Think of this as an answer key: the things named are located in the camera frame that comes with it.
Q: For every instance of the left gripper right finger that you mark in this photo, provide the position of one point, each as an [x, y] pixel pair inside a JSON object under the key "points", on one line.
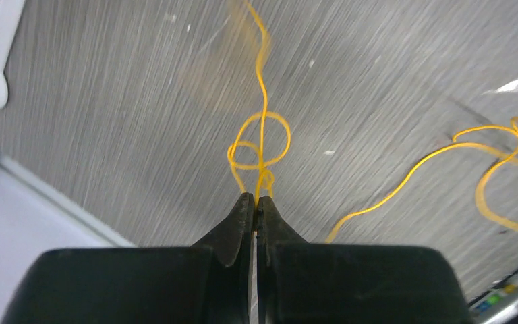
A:
{"points": [[303, 282]]}

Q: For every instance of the aluminium frame rail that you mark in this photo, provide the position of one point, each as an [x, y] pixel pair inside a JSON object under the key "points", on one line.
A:
{"points": [[498, 304]]}

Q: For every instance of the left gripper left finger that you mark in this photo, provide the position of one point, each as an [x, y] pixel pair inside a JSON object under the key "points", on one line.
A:
{"points": [[207, 282]]}

